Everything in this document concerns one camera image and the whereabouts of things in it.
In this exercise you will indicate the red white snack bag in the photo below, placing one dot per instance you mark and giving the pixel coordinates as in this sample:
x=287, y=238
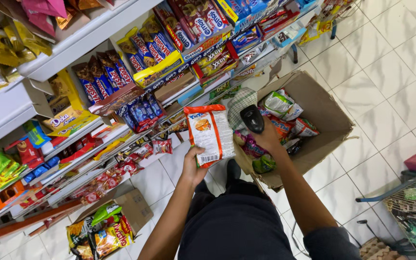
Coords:
x=304, y=127

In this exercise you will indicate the person's dark sleeve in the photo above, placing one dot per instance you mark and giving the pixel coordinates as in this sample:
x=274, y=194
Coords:
x=332, y=245

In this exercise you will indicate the checked green white cloth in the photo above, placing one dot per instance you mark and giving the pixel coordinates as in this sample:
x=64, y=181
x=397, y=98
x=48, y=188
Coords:
x=240, y=104

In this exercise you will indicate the white shelf rack of snacks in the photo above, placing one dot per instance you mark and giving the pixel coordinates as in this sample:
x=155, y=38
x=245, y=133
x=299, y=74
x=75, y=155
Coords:
x=85, y=90

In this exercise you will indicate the green white snack bag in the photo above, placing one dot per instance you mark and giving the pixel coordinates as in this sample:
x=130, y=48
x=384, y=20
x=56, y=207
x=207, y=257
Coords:
x=282, y=104

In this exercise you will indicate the small carton of snack bags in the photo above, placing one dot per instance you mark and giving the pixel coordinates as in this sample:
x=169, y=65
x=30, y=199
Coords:
x=107, y=227

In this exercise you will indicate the brown egg tray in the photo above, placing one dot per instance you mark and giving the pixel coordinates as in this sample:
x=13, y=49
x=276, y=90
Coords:
x=377, y=251

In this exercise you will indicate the person's right hand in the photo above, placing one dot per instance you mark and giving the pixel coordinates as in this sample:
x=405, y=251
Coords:
x=268, y=139

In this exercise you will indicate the orange snack bag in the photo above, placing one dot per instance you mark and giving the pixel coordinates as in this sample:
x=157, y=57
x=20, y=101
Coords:
x=282, y=127

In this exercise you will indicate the person's black shoe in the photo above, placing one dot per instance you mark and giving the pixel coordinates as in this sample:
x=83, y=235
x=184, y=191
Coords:
x=233, y=169

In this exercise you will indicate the person's right fingers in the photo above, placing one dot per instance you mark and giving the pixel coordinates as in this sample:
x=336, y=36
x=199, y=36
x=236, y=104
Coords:
x=253, y=135

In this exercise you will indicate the black barcode scanner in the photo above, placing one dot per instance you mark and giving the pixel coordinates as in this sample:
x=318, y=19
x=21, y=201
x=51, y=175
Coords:
x=252, y=118

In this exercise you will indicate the person's left hand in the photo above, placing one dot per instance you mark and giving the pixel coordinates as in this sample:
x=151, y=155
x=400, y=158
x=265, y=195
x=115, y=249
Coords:
x=191, y=171

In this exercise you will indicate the person's dark trousers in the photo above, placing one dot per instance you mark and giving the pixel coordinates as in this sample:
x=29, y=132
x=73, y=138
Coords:
x=233, y=224

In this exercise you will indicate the pink snack bag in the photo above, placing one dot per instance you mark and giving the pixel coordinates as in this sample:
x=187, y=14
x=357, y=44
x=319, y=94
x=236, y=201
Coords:
x=252, y=147

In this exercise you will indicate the orange white snack packet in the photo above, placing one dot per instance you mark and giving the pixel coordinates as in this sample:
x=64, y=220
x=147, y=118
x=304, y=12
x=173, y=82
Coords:
x=209, y=135

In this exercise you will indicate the large open cardboard carton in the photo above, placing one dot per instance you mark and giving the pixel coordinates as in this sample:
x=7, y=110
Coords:
x=323, y=119

